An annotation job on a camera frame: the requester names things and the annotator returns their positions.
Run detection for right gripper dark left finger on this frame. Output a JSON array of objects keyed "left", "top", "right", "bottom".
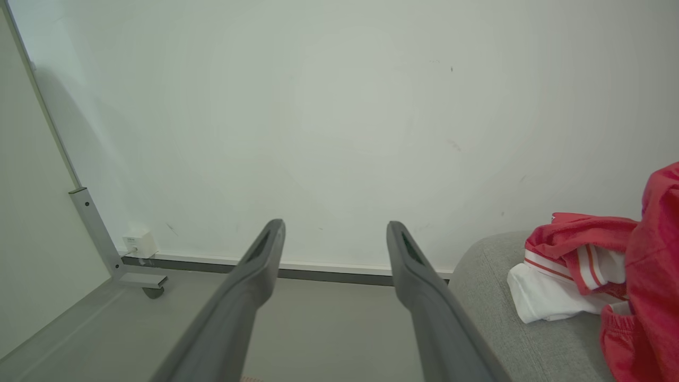
[{"left": 150, "top": 219, "right": 286, "bottom": 382}]

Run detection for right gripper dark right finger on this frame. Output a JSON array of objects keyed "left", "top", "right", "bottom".
[{"left": 386, "top": 221, "right": 512, "bottom": 382}]

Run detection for white garment red stripes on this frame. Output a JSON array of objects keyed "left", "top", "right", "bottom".
[{"left": 506, "top": 212, "right": 639, "bottom": 325}]

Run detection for grey fabric sofa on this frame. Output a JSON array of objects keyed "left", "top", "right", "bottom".
[{"left": 448, "top": 230, "right": 617, "bottom": 382}]

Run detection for white and black baseboard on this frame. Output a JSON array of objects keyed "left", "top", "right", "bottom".
[{"left": 120, "top": 251, "right": 455, "bottom": 288}]

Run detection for white partition panel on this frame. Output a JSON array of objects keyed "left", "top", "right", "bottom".
[{"left": 0, "top": 11, "right": 113, "bottom": 362}]

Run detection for white wall socket box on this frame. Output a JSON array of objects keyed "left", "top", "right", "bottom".
[{"left": 121, "top": 228, "right": 159, "bottom": 260}]

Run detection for grey metal partition frame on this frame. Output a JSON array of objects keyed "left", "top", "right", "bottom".
[{"left": 0, "top": 0, "right": 169, "bottom": 290}]

